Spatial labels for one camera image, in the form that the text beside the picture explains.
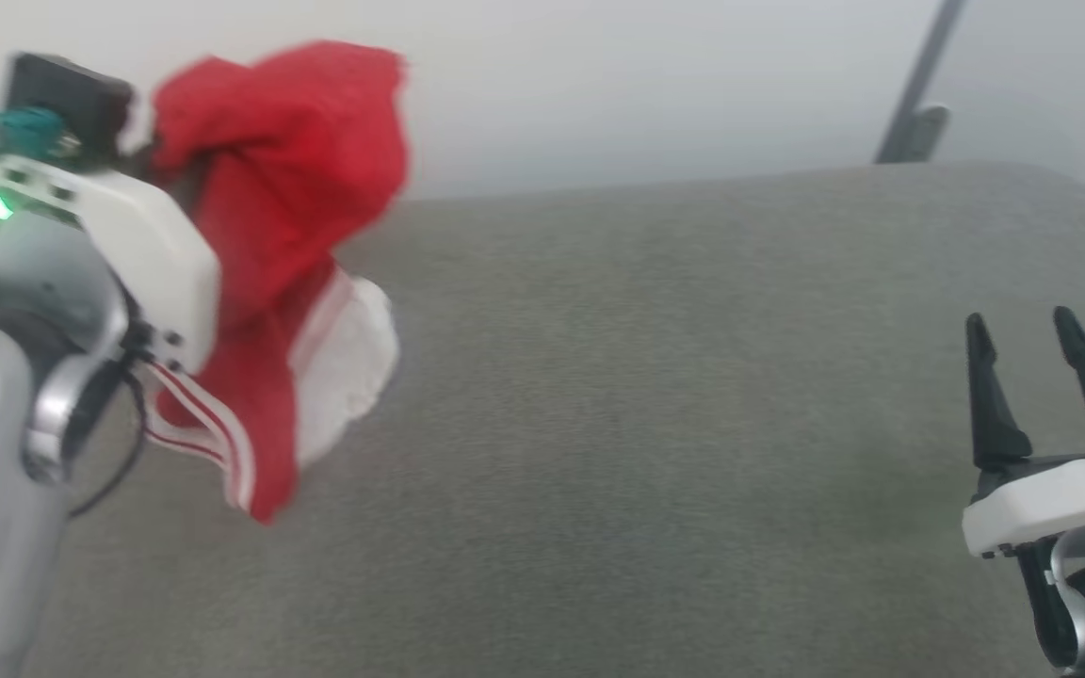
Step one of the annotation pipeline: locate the grey metal bracket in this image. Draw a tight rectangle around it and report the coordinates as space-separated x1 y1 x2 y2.
874 0 967 166

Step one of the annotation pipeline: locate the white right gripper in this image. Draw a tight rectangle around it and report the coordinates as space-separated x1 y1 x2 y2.
962 307 1085 559

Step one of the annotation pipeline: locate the red white-striped garment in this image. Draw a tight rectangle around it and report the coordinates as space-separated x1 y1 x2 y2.
131 40 410 525

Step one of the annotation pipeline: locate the teal plug with cable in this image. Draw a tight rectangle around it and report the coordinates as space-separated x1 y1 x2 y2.
0 106 71 163

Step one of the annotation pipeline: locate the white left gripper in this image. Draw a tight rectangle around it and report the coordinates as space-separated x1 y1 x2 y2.
0 153 223 375

